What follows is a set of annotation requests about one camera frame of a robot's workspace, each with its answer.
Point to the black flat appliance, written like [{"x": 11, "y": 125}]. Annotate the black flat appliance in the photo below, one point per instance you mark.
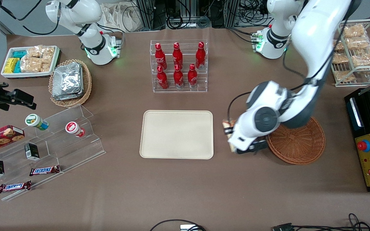
[{"x": 369, "y": 109}]

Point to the green lid yoghurt cup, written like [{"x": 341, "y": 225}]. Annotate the green lid yoghurt cup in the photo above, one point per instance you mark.
[{"x": 34, "y": 121}]

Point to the white plug connector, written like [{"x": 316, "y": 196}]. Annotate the white plug connector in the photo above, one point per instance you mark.
[{"x": 186, "y": 227}]

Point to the silver foil pack stack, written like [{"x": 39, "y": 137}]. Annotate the silver foil pack stack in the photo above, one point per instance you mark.
[{"x": 67, "y": 81}]

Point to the white cloth bag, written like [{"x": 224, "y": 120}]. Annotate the white cloth bag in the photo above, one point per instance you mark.
[{"x": 120, "y": 16}]

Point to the white rectangular snack tray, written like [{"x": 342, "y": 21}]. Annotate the white rectangular snack tray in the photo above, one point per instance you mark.
[{"x": 27, "y": 75}]

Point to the clear bag of crackers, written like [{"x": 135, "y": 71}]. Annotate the clear bag of crackers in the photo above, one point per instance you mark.
[
  {"x": 34, "y": 51},
  {"x": 48, "y": 54},
  {"x": 45, "y": 67},
  {"x": 30, "y": 64}
]

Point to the snickers chocolate bar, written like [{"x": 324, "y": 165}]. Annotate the snickers chocolate bar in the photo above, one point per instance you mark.
[
  {"x": 14, "y": 186},
  {"x": 44, "y": 170}
]

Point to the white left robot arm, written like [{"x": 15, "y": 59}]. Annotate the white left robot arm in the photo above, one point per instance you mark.
[{"x": 313, "y": 48}]

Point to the red lid yoghurt cup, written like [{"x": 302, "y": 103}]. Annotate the red lid yoghurt cup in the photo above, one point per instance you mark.
[{"x": 73, "y": 128}]

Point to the round brown wicker basket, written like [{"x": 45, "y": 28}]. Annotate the round brown wicker basket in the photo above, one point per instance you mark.
[{"x": 297, "y": 146}]

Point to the beige plastic tray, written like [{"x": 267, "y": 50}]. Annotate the beige plastic tray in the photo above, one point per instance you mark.
[{"x": 177, "y": 134}]

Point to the oval light wicker basket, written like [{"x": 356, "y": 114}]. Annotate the oval light wicker basket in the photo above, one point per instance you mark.
[{"x": 87, "y": 86}]

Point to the teal snack pack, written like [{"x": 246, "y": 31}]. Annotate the teal snack pack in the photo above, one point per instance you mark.
[
  {"x": 20, "y": 54},
  {"x": 17, "y": 67}
]

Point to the yellow snack pack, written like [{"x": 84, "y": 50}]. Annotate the yellow snack pack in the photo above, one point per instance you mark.
[{"x": 10, "y": 65}]

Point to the clear acrylic stepped shelf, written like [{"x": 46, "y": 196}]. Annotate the clear acrylic stepped shelf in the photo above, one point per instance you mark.
[{"x": 75, "y": 150}]

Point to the triangular sandwich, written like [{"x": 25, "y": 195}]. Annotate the triangular sandwich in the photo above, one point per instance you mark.
[{"x": 227, "y": 123}]

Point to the red cola bottle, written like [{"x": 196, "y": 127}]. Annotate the red cola bottle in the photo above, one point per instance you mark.
[
  {"x": 192, "y": 78},
  {"x": 200, "y": 57},
  {"x": 162, "y": 80},
  {"x": 178, "y": 78},
  {"x": 177, "y": 56},
  {"x": 160, "y": 57}
]

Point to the clear acrylic bottle rack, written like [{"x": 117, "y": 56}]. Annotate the clear acrylic bottle rack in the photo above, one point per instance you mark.
[{"x": 185, "y": 90}]

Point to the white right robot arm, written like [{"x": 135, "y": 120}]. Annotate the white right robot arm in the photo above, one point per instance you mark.
[{"x": 92, "y": 48}]

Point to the wrapped brown pastry pack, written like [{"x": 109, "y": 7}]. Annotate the wrapped brown pastry pack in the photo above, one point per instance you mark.
[
  {"x": 345, "y": 76},
  {"x": 340, "y": 58},
  {"x": 339, "y": 46},
  {"x": 365, "y": 58},
  {"x": 354, "y": 31},
  {"x": 358, "y": 43}
]

